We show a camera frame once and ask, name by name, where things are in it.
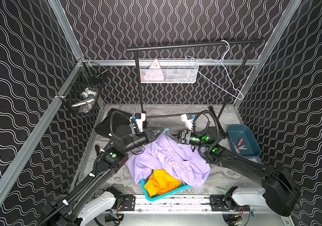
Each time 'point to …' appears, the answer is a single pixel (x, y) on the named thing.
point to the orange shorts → (160, 182)
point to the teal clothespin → (165, 130)
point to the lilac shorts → (190, 164)
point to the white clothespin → (242, 148)
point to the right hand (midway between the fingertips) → (167, 133)
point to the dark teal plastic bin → (236, 133)
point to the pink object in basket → (154, 73)
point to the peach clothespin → (237, 149)
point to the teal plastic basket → (157, 197)
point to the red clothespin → (240, 141)
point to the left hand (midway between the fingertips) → (163, 127)
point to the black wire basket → (80, 92)
